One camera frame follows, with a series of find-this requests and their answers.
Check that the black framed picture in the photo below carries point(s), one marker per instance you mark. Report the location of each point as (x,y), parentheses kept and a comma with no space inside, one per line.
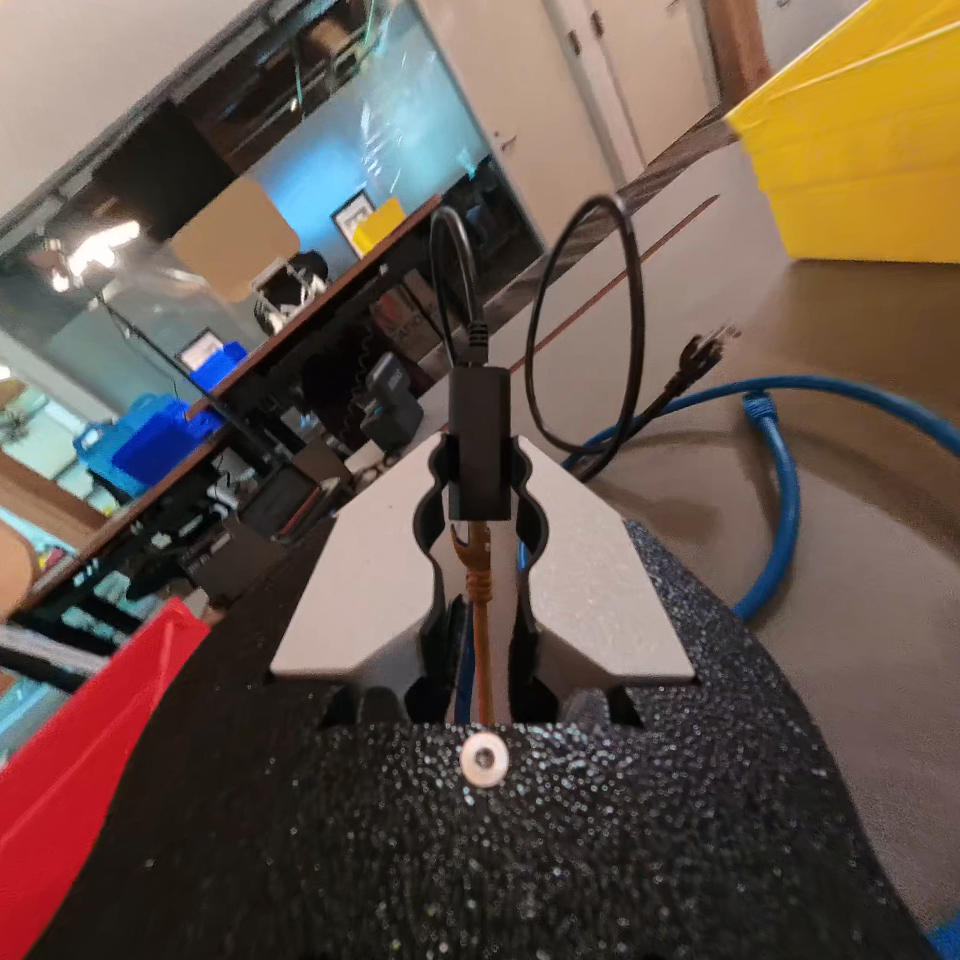
(201,349)
(351,217)

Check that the black battery charger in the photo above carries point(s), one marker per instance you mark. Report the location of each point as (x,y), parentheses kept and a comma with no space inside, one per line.
(390,397)

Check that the glass office partition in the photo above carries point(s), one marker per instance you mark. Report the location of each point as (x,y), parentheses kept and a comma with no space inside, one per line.
(375,112)

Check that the small yellow bin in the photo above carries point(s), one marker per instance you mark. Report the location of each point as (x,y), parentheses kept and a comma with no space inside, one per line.
(379,229)

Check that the large yellow plastic bin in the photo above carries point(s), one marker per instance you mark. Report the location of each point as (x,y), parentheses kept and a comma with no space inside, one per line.
(862,165)

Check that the stack of blue bins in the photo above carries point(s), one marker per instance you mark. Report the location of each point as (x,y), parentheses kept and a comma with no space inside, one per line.
(150,442)

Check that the tan rounded board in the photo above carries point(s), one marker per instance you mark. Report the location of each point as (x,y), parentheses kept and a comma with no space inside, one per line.
(232,240)

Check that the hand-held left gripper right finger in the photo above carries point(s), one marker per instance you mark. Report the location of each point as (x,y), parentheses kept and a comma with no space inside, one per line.
(607,600)

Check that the white double door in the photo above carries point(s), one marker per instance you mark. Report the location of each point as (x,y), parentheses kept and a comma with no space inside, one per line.
(525,112)

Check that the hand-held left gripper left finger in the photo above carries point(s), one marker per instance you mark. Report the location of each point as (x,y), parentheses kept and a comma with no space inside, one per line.
(360,600)

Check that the red plastic bin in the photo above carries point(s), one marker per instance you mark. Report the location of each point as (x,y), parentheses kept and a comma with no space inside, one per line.
(60,787)

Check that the brown wooden post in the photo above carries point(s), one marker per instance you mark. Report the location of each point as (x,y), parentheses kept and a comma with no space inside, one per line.
(739,52)

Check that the black printed shirt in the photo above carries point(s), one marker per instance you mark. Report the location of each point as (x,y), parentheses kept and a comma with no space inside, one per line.
(300,277)

